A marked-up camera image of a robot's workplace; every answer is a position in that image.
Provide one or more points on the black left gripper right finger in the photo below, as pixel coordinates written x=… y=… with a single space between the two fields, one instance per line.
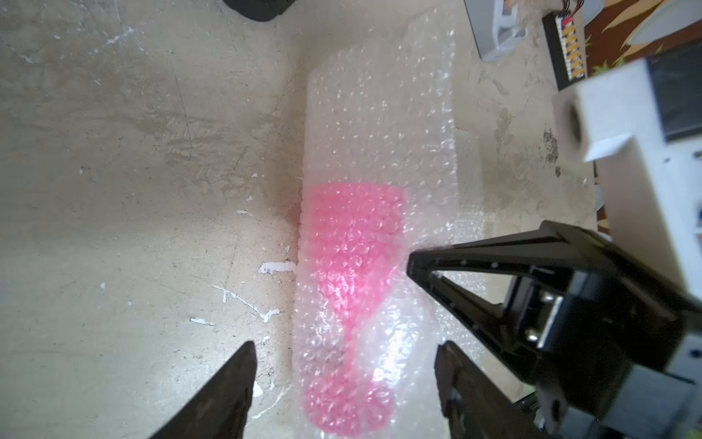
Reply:
x=473 y=406

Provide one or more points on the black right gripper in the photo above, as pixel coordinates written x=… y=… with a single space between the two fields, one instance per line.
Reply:
x=612 y=348

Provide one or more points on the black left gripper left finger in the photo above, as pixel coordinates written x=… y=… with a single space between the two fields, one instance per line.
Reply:
x=220 y=408

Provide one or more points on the clear bubble wrap sheet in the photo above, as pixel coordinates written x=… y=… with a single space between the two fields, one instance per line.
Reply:
x=380 y=181

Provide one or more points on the pink plastic wine glass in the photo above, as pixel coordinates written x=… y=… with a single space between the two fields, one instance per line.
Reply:
x=353 y=235

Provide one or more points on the grey white small device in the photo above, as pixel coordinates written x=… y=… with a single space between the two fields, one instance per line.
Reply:
x=496 y=28

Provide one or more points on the black hard plastic case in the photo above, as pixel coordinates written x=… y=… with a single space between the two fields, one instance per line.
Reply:
x=259 y=10

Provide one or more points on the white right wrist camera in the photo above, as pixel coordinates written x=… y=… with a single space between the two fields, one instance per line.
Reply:
x=640 y=125

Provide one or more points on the black battery holder with wires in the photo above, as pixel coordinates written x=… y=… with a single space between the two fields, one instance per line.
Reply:
x=567 y=53

